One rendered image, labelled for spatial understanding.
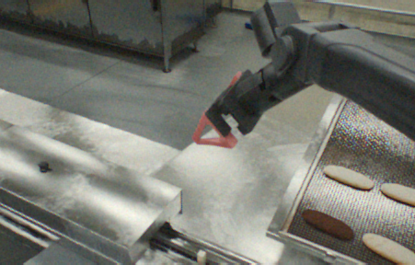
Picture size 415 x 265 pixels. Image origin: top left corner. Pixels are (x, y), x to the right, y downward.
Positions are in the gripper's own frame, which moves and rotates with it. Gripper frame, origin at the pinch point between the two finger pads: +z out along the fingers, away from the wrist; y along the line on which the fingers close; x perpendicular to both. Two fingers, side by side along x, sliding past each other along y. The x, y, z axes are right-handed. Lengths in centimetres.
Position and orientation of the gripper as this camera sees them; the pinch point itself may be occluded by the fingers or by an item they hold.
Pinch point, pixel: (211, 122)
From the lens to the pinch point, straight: 68.0
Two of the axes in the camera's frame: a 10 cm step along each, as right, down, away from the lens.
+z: -6.3, 3.8, 6.8
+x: 6.5, 7.4, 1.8
